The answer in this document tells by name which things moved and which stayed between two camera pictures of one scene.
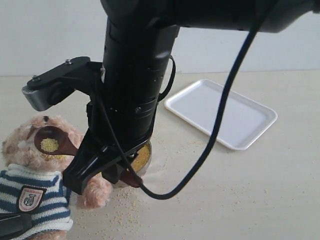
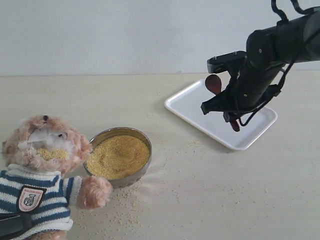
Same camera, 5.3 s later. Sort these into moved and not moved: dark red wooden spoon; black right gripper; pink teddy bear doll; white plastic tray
Moved: black right gripper; dark red wooden spoon
Not moved: white plastic tray; pink teddy bear doll
